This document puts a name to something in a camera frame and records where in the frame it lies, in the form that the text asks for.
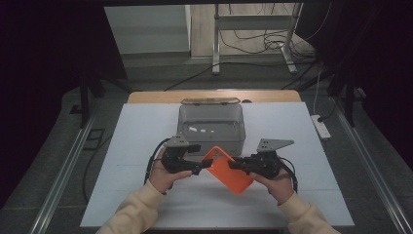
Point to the white table cover board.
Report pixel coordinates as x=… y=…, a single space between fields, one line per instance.
x=123 y=146

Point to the white panel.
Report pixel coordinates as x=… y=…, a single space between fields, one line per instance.
x=146 y=29

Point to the grey metal desk frame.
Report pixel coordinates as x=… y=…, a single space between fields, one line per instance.
x=253 y=22

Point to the person's right hand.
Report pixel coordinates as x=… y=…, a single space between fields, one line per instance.
x=279 y=188

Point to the clear grey storage box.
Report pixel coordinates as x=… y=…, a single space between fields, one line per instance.
x=211 y=130

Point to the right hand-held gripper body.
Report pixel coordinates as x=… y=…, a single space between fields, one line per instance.
x=264 y=164

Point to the black stand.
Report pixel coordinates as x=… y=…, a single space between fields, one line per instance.
x=85 y=97
x=349 y=97

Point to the wooden table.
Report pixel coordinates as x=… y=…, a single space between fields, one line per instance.
x=156 y=97

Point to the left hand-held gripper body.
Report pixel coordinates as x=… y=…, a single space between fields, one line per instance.
x=177 y=161

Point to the white power strip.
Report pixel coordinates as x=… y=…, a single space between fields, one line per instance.
x=321 y=128

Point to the grey metal floor rail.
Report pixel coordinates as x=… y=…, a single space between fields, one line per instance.
x=373 y=175
x=61 y=175

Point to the person's left hand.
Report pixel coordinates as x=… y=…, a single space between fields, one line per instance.
x=165 y=178

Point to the orange phone case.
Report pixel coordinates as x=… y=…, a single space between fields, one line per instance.
x=229 y=172

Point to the dark curtain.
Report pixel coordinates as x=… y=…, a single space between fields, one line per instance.
x=380 y=65
x=39 y=81

